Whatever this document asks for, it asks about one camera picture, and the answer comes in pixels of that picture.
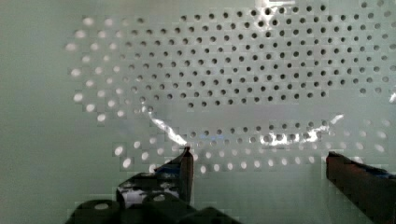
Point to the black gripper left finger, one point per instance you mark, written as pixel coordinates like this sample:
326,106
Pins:
174,177

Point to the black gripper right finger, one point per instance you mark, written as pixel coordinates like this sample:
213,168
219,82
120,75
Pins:
371,189

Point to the green strainer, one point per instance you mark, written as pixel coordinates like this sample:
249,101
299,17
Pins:
95,91

